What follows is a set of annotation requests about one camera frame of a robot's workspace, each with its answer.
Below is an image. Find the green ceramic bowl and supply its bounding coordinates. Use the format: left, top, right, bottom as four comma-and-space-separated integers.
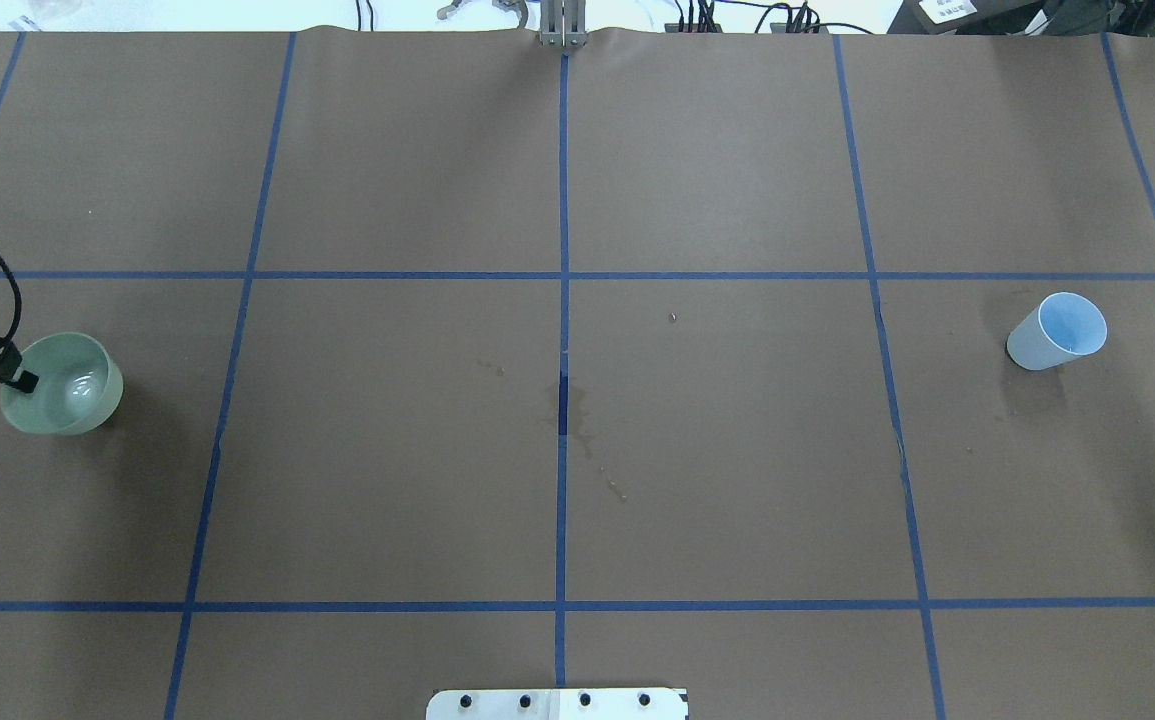
0, 332, 125, 436

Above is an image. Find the blue plastic cup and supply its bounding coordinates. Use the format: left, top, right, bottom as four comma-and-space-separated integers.
1005, 292, 1108, 372

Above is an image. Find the aluminium frame post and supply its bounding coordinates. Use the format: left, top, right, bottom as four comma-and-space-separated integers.
537, 0, 589, 49

